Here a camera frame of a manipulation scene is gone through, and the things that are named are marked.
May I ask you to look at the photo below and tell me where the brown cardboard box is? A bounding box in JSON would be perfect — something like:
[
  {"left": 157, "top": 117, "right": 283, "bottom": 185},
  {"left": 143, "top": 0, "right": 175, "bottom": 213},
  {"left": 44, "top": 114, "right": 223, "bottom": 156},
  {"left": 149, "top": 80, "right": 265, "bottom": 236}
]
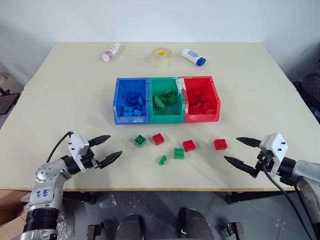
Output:
[{"left": 0, "top": 189, "right": 30, "bottom": 240}]

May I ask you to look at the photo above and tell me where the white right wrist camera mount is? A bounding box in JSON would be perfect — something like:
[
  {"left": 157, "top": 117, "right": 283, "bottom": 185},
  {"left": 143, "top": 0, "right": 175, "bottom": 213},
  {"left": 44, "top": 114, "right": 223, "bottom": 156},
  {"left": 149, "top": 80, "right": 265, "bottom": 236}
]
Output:
[{"left": 258, "top": 132, "right": 289, "bottom": 180}]

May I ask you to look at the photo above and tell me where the white bottle with blue cap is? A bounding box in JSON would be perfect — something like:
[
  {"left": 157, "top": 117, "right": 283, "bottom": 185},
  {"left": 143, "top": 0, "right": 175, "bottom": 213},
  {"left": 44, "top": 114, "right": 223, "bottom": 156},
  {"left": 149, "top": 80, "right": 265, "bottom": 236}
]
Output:
[{"left": 180, "top": 48, "right": 208, "bottom": 68}]

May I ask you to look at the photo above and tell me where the clear tape roll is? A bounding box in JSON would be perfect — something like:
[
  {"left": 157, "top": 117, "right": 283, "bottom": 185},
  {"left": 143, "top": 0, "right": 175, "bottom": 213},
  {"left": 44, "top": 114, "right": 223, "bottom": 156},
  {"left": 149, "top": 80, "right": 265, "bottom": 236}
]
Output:
[{"left": 151, "top": 46, "right": 174, "bottom": 69}]

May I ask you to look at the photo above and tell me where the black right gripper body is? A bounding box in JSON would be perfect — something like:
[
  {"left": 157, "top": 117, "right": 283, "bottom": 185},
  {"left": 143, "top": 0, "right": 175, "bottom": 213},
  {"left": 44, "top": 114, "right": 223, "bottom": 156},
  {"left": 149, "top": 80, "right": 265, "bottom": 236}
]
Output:
[{"left": 254, "top": 148, "right": 275, "bottom": 174}]

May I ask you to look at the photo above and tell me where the dark rounded shape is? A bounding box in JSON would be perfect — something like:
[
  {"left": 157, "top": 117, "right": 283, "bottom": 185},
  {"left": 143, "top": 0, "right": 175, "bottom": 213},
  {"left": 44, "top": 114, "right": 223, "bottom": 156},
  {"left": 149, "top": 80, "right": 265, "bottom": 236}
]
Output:
[
  {"left": 178, "top": 207, "right": 215, "bottom": 240},
  {"left": 116, "top": 213, "right": 146, "bottom": 240}
]

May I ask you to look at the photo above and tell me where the white bottle with red print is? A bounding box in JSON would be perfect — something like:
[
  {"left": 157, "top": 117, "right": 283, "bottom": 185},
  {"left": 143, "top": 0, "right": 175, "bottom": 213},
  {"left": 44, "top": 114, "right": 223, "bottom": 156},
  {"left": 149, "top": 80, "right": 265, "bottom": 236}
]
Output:
[{"left": 101, "top": 42, "right": 122, "bottom": 63}]

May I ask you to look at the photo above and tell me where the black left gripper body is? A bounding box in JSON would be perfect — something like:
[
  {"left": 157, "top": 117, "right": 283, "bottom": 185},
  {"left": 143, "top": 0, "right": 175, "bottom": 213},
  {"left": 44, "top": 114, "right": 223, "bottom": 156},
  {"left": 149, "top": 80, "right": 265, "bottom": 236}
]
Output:
[{"left": 81, "top": 148, "right": 101, "bottom": 172}]

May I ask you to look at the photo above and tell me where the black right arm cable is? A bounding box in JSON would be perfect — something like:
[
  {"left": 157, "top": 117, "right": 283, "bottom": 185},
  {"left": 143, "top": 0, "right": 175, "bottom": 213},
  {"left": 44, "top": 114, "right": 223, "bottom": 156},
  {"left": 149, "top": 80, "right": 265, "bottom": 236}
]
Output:
[{"left": 261, "top": 159, "right": 318, "bottom": 240}]

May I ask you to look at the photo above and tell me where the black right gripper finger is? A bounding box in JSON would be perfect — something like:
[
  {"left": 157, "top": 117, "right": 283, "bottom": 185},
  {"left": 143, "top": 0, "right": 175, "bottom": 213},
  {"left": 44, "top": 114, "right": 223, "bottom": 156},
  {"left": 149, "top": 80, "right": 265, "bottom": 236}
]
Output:
[
  {"left": 235, "top": 136, "right": 262, "bottom": 149},
  {"left": 223, "top": 155, "right": 260, "bottom": 179}
]

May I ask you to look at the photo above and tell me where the clear plastic wrapper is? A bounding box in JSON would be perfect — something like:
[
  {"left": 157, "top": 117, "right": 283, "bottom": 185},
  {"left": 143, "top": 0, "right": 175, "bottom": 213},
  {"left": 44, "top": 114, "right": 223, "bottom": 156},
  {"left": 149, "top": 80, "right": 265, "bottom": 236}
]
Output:
[{"left": 98, "top": 194, "right": 118, "bottom": 209}]

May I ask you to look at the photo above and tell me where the green square toy brick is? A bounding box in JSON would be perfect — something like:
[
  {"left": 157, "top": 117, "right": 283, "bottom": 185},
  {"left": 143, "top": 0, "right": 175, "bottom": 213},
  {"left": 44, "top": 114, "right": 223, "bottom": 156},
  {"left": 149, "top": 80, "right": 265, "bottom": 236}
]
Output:
[
  {"left": 173, "top": 147, "right": 186, "bottom": 160},
  {"left": 133, "top": 134, "right": 148, "bottom": 148}
]

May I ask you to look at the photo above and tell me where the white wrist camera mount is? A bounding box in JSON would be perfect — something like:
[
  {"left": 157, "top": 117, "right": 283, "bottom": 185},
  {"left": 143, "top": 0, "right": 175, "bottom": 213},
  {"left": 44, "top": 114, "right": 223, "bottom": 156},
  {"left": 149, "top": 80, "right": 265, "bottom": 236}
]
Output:
[
  {"left": 258, "top": 132, "right": 289, "bottom": 180},
  {"left": 67, "top": 133, "right": 90, "bottom": 174}
]

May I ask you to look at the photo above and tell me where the black metal stand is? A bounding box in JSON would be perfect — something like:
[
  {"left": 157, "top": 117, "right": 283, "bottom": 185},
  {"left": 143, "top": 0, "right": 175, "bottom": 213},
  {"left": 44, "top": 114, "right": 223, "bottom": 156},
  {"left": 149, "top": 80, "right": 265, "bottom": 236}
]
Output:
[{"left": 0, "top": 87, "right": 21, "bottom": 116}]

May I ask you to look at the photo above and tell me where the clear bubble wrap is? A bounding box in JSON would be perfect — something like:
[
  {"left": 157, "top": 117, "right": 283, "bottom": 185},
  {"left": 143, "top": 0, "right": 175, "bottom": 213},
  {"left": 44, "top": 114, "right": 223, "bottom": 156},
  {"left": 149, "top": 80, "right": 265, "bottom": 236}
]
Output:
[{"left": 56, "top": 209, "right": 76, "bottom": 240}]

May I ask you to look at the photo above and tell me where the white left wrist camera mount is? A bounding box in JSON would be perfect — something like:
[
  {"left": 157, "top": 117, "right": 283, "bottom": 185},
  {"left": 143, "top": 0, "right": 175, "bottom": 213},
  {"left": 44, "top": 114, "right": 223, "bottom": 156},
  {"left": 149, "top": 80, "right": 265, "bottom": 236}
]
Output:
[{"left": 67, "top": 133, "right": 90, "bottom": 174}]

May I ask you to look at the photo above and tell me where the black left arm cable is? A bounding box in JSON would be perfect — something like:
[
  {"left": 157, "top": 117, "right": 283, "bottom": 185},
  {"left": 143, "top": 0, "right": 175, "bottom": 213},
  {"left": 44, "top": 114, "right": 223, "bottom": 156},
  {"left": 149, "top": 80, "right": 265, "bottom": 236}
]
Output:
[{"left": 45, "top": 130, "right": 74, "bottom": 164}]

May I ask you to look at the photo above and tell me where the green plastic bin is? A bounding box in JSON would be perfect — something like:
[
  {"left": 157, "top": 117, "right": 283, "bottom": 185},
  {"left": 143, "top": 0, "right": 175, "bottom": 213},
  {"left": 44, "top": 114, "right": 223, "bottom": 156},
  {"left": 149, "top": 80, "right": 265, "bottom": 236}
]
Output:
[{"left": 148, "top": 76, "right": 187, "bottom": 124}]

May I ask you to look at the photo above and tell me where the white torn tape strip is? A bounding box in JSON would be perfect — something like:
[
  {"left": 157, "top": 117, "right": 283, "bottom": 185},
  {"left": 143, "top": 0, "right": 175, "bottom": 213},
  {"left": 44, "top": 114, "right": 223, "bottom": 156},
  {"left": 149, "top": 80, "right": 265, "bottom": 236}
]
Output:
[{"left": 174, "top": 76, "right": 186, "bottom": 96}]

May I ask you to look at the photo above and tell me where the red square toy brick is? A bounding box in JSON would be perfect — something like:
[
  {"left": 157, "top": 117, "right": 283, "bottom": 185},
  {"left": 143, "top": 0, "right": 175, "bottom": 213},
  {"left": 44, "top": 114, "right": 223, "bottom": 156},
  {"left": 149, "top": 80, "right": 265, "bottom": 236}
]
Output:
[
  {"left": 182, "top": 139, "right": 197, "bottom": 153},
  {"left": 152, "top": 133, "right": 166, "bottom": 146},
  {"left": 213, "top": 138, "right": 229, "bottom": 151}
]

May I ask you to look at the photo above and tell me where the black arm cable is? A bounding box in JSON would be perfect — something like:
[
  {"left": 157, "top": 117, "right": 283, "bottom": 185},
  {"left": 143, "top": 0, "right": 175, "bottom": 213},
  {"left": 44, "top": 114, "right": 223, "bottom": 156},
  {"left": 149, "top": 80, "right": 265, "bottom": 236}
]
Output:
[
  {"left": 261, "top": 159, "right": 318, "bottom": 240},
  {"left": 45, "top": 130, "right": 74, "bottom": 164}
]

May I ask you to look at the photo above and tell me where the blue plastic bin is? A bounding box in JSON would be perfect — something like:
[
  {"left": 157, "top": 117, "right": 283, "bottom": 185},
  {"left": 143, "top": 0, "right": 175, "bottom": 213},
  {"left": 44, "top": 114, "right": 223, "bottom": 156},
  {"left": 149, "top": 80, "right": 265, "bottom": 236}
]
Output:
[{"left": 112, "top": 77, "right": 152, "bottom": 125}]

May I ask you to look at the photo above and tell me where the black office chair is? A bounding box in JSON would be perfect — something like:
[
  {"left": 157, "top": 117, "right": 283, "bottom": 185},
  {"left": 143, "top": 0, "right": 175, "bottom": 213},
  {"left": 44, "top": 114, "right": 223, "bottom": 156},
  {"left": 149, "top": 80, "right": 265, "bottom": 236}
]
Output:
[{"left": 292, "top": 72, "right": 320, "bottom": 126}]

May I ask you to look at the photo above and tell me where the red plastic bin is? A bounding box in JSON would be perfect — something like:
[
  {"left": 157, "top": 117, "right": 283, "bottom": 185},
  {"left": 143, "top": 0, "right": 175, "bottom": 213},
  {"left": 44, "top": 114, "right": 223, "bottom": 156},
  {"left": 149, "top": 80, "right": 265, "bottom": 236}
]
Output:
[{"left": 180, "top": 75, "right": 222, "bottom": 124}]

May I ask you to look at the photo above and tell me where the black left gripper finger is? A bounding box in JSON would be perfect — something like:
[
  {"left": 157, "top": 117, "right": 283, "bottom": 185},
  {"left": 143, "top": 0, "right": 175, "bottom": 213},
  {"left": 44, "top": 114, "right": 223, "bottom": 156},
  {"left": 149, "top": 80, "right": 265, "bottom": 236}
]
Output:
[
  {"left": 98, "top": 150, "right": 124, "bottom": 171},
  {"left": 88, "top": 135, "right": 112, "bottom": 148}
]

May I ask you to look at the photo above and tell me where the green arched toy brick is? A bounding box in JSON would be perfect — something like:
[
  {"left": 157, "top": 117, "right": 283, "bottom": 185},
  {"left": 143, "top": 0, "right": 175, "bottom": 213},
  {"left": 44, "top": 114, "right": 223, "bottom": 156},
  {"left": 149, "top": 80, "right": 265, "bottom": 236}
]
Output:
[{"left": 153, "top": 95, "right": 167, "bottom": 113}]

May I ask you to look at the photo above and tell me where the black table leg base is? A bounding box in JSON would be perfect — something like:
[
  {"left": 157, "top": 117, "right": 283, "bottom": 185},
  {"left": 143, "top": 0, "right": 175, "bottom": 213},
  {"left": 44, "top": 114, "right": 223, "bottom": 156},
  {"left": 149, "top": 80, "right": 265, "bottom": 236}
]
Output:
[{"left": 224, "top": 191, "right": 288, "bottom": 205}]

